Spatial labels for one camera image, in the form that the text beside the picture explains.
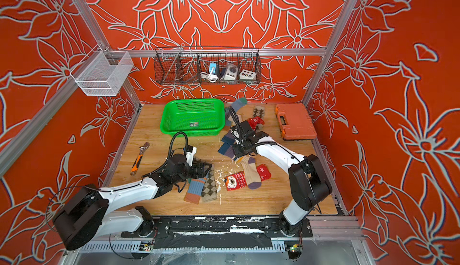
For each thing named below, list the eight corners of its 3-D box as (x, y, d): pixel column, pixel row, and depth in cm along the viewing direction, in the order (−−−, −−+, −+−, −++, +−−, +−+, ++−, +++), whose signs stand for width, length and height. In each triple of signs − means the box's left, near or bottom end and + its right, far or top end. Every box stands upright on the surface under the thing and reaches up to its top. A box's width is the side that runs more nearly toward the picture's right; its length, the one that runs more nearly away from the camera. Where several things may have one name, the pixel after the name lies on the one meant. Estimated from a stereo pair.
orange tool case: (281, 139, 100) (282, 136, 98) (274, 106, 117) (274, 103, 115) (316, 139, 100) (318, 136, 98) (304, 106, 117) (305, 103, 115)
